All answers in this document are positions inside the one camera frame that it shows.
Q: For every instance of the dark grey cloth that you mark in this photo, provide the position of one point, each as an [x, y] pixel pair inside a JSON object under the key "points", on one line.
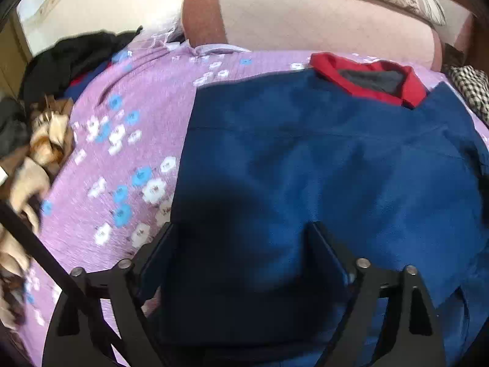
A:
{"points": [[11, 130]]}

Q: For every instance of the white lace cloth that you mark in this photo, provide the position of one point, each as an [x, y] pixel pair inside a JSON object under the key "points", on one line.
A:
{"points": [[221, 48]]}

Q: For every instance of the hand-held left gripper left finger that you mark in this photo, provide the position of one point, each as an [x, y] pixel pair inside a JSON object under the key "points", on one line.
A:
{"points": [[161, 245]]}

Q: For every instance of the pink sofa armrest cushion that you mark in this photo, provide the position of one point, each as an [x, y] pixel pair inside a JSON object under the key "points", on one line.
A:
{"points": [[305, 19], [458, 34]]}

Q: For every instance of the blue jacket with red collar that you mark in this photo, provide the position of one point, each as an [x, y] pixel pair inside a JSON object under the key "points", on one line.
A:
{"points": [[305, 153]]}

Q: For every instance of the black white checkered cloth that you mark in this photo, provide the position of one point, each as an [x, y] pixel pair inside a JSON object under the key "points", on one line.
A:
{"points": [[472, 88]]}

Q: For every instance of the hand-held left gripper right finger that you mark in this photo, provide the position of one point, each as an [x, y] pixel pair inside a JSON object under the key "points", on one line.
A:
{"points": [[325, 252]]}

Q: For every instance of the wooden cabinet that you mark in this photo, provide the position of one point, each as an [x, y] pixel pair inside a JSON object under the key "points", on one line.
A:
{"points": [[13, 57]]}

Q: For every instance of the brown cream patterned cloth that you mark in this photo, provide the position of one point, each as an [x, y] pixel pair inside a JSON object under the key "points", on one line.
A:
{"points": [[38, 160]]}

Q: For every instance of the purple floral bed blanket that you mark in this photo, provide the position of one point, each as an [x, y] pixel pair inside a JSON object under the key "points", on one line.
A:
{"points": [[133, 95]]}

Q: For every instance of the dark blue cloth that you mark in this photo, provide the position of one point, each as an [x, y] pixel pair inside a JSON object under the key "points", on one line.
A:
{"points": [[86, 80]]}

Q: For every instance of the black clothing pile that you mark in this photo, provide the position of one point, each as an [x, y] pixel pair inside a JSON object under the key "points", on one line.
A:
{"points": [[68, 57]]}

